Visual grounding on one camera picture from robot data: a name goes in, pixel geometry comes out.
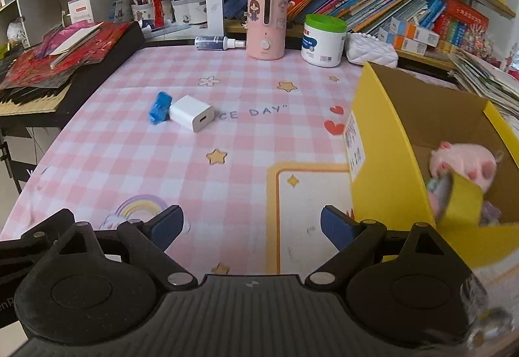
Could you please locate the white charger cube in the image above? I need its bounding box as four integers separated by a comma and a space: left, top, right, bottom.
168, 95, 215, 133

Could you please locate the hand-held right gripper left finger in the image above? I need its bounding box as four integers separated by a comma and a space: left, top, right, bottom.
53, 205, 199, 292

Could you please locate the white quilted pouch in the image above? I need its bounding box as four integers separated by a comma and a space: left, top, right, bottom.
344, 32, 399, 68

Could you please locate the yellow tape roll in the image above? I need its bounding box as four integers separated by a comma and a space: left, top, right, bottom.
440, 173, 485, 226

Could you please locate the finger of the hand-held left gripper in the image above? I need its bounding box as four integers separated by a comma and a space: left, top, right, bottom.
0, 208, 76, 260

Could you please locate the small blue packet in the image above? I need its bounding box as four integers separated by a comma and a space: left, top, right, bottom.
148, 90, 173, 125

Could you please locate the pink checked tablecloth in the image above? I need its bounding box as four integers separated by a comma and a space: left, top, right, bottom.
0, 44, 519, 293

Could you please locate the black keyboard stand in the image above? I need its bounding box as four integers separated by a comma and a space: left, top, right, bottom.
0, 126, 25, 196

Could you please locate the pink humidifier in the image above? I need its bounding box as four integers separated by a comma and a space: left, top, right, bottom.
247, 0, 289, 60

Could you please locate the white jar green lid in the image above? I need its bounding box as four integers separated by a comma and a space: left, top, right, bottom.
301, 14, 348, 68

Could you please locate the stack of paper workbooks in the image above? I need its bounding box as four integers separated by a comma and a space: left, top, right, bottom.
448, 49, 519, 118

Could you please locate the small grey toy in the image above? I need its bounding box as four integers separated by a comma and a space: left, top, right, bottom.
426, 174, 453, 196

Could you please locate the small purple toy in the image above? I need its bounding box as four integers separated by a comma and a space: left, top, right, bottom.
480, 201, 503, 226

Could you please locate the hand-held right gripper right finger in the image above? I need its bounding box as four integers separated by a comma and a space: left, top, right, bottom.
305, 206, 461, 291

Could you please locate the stack of red papers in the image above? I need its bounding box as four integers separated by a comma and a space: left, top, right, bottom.
0, 21, 130, 91

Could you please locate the orange white carton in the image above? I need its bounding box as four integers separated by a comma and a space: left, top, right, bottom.
379, 28, 428, 55
389, 17, 441, 47

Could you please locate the small spray bottle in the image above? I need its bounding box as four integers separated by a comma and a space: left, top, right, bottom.
195, 35, 247, 52

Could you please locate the black piano keyboard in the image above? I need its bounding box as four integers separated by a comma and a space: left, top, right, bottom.
0, 20, 147, 126

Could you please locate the light pink plush toy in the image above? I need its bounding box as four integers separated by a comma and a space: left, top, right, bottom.
429, 141, 500, 193

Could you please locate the white red-label box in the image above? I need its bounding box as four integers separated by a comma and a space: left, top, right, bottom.
67, 0, 96, 27

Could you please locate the row of red thick books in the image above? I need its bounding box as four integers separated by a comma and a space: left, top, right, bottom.
436, 0, 489, 54

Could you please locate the white pen cup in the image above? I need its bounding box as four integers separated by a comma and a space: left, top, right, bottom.
172, 0, 208, 25
130, 2, 155, 22

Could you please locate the yellow cardboard box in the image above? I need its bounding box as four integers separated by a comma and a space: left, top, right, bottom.
349, 61, 519, 272

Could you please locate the clear plastic ruler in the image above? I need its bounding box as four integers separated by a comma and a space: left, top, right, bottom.
144, 25, 209, 39

